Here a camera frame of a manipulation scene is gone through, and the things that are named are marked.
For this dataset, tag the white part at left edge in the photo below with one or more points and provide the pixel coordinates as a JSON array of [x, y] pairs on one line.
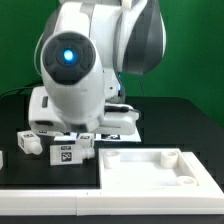
[[1, 160]]

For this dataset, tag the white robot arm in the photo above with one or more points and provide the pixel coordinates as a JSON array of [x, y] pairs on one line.
[[86, 44]]

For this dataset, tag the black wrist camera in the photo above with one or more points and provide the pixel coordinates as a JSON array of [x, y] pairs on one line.
[[115, 109]]

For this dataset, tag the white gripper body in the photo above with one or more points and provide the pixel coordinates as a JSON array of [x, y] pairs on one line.
[[43, 118]]

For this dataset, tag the white sheet with tags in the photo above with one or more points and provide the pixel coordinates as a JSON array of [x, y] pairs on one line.
[[135, 137]]

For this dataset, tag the white obstacle fence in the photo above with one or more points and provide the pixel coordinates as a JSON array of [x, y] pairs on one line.
[[205, 198]]

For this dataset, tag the white square tabletop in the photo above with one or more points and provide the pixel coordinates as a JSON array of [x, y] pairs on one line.
[[144, 170]]

